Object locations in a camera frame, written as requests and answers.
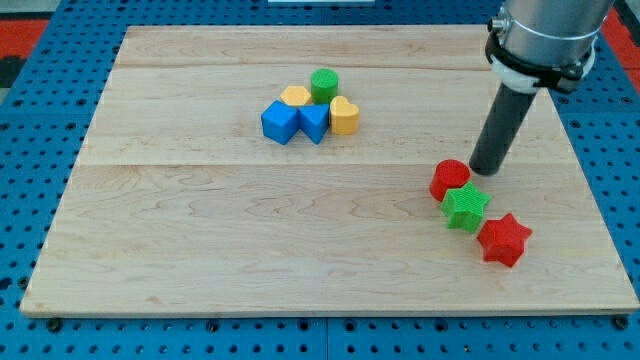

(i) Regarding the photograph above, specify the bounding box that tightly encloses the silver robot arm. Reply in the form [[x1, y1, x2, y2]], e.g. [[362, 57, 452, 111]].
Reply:
[[485, 0, 614, 94]]

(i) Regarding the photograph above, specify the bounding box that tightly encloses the yellow heart block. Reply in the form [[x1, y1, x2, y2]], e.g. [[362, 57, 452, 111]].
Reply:
[[330, 96, 360, 135]]

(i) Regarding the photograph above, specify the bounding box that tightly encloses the blue triangle block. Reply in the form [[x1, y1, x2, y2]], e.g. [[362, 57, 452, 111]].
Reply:
[[298, 104, 330, 144]]

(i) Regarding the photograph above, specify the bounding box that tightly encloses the blue cube block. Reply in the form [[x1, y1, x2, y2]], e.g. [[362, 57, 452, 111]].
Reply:
[[261, 100, 299, 145]]

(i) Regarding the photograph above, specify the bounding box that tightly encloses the yellow hexagon block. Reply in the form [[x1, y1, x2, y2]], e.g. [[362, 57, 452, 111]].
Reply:
[[279, 85, 312, 108]]

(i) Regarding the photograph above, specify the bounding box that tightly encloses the green cylinder block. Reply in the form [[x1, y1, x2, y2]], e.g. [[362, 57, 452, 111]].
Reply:
[[310, 68, 339, 104]]

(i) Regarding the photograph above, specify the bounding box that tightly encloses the red cylinder block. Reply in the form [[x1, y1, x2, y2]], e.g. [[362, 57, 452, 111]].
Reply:
[[429, 159, 471, 202]]

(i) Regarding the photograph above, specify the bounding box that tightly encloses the light wooden board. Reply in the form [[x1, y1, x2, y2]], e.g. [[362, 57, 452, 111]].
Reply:
[[20, 25, 639, 318]]

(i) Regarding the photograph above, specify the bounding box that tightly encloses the green star block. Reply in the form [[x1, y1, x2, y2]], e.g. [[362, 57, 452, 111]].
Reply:
[[440, 181, 492, 233]]

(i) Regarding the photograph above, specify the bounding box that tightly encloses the red star block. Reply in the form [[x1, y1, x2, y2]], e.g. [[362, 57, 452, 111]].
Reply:
[[477, 213, 533, 268]]

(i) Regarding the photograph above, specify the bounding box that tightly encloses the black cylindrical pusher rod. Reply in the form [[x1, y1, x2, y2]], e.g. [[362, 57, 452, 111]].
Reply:
[[469, 84, 536, 176]]

